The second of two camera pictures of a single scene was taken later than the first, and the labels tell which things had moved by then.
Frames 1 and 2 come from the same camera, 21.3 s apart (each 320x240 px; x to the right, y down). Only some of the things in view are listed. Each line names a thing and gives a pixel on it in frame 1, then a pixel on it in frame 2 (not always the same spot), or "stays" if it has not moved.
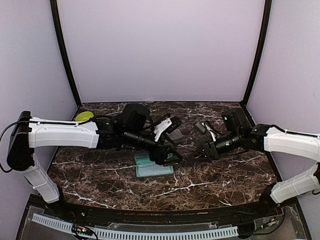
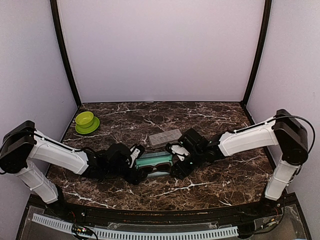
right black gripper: x=210 y=150 → x=179 y=168
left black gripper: x=160 y=159 → x=135 y=177
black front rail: x=82 y=210 stays
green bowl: x=84 y=116 stays
